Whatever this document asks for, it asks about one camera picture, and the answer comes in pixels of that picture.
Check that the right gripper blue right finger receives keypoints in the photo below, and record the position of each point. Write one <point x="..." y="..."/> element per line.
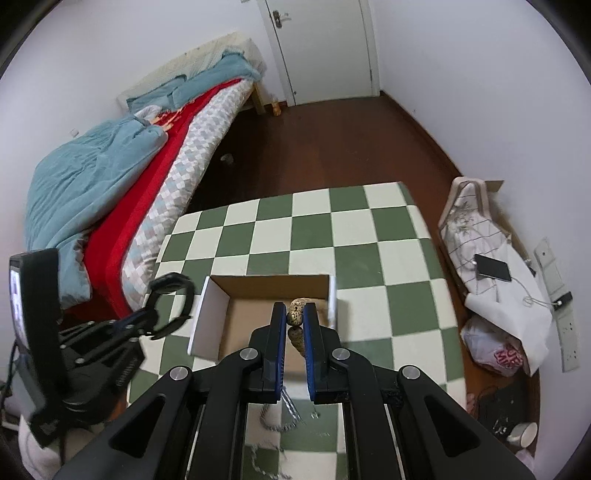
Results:
<point x="324" y="382"/>

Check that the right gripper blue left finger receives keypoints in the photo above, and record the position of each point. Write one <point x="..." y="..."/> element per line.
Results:
<point x="266" y="380"/>

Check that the open cardboard box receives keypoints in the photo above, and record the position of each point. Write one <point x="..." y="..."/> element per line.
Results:
<point x="231" y="307"/>

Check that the green white checkered tablecloth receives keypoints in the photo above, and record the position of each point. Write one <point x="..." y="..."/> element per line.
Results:
<point x="394" y="305"/>

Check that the phone on left gripper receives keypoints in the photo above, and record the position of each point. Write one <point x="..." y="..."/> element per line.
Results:
<point x="33" y="285"/>

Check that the red bed sheet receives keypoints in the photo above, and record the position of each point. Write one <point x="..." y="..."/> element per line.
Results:
<point x="110" y="235"/>

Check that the red white plastic bag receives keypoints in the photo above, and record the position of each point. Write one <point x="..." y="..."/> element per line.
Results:
<point x="492" y="348"/>

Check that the black smartphone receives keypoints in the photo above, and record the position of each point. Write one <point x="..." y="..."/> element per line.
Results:
<point x="492" y="268"/>

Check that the white grid pattern cloth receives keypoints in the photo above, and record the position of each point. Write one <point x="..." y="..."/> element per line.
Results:
<point x="511" y="319"/>

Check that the teal blue blanket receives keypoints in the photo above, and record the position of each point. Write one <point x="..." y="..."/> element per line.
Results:
<point x="83" y="178"/>

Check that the grey white checkered mattress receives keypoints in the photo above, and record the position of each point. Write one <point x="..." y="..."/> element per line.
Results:
<point x="202" y="135"/>

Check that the white cup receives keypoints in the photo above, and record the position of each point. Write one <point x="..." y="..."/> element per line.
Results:
<point x="523" y="435"/>

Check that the white power strip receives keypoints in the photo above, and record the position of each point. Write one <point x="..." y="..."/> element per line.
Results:
<point x="561" y="299"/>

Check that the white headboard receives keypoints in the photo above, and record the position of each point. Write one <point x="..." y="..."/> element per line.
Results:
<point x="195" y="61"/>

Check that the white door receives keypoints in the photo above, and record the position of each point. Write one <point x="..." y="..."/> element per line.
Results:
<point x="326" y="51"/>

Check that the metal door handle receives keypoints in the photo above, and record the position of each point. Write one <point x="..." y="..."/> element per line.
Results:
<point x="279" y="19"/>

